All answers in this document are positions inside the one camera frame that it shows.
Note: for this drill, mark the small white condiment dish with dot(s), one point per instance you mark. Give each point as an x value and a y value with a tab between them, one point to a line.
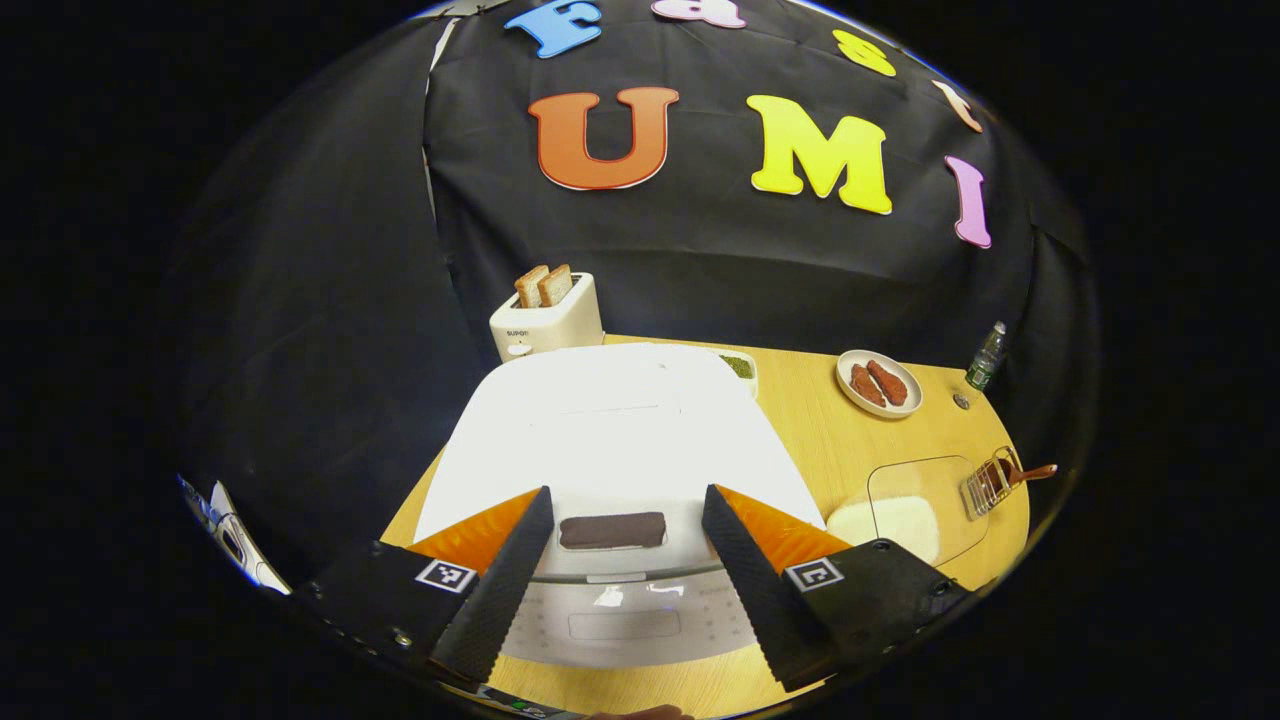
740	368

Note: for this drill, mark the white round plate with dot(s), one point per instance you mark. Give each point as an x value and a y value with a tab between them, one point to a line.
845	390

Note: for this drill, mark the white rice cooker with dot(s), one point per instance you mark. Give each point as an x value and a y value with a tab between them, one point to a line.
620	440

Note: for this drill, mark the clear plastic water bottle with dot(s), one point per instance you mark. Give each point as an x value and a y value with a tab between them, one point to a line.
986	360

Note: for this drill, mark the toast slice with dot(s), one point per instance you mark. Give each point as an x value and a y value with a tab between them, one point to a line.
556	285
530	288

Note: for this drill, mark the clear plastic tray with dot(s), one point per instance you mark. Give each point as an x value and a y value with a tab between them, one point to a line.
920	475

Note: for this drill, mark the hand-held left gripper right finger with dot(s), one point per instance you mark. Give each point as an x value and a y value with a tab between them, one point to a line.
750	580

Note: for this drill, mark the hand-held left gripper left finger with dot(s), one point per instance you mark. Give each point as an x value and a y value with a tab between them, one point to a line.
500	580

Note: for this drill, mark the black backdrop cloth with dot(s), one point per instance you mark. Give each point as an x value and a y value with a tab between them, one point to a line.
320	300

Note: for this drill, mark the brown wooden spoon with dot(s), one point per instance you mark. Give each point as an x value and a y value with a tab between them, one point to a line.
1030	472

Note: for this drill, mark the white toaster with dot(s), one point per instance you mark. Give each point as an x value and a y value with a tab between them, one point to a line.
550	325

